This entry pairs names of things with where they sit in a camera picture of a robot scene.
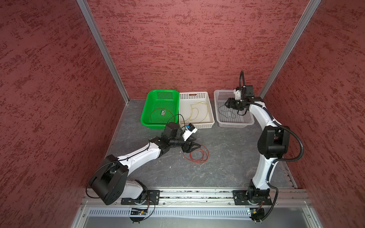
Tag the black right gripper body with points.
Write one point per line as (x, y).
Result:
(236, 104)

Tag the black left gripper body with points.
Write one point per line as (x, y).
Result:
(185, 147)

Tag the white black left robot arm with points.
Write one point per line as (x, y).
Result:
(110, 182)

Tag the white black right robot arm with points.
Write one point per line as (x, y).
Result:
(272, 144)

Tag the translucent white slotted basket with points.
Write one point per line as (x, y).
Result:
(227, 117)

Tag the cream perforated basket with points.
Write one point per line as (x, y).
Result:
(196, 108)

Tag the green plastic basket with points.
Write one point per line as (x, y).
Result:
(156, 101)

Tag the left small circuit board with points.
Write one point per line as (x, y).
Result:
(139, 212)

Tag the small circuit board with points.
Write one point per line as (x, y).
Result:
(257, 215)
(139, 212)

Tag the right small circuit board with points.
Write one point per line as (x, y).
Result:
(257, 215)

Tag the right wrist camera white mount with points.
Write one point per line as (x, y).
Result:
(238, 93)

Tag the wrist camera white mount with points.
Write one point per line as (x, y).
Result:
(238, 93)
(189, 130)

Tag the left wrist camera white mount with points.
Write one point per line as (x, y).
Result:
(189, 130)

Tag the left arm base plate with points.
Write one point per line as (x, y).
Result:
(152, 197)

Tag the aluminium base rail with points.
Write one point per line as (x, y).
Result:
(212, 198)

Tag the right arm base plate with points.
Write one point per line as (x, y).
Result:
(241, 197)

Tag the white slotted cable duct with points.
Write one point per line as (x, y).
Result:
(159, 212)

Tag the aluminium corner post right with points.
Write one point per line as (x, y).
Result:
(296, 34)

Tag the aluminium corner post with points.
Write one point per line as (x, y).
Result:
(86, 11)
(296, 34)

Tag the aluminium corner post left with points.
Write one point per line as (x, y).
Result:
(86, 11)

